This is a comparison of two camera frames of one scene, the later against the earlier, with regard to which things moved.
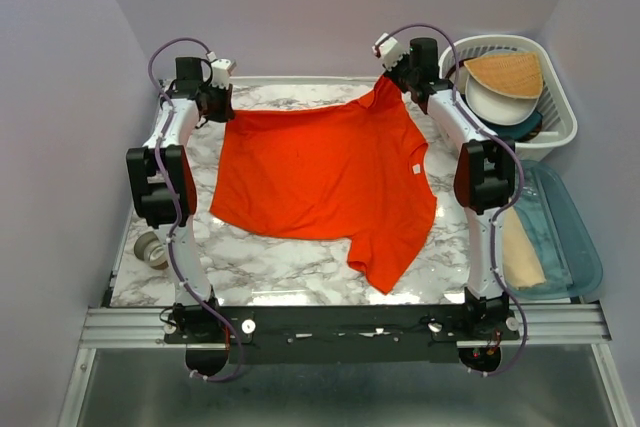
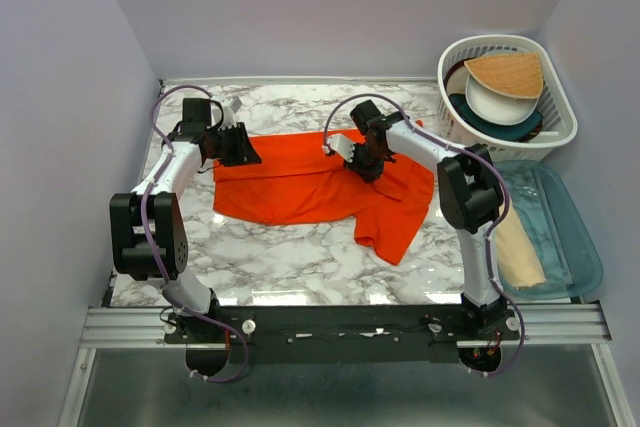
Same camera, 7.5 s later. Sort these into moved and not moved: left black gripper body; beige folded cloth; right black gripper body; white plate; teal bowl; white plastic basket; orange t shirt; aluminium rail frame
Moved: right black gripper body; left black gripper body; orange t shirt
Not moved: teal bowl; white plate; aluminium rail frame; beige folded cloth; white plastic basket
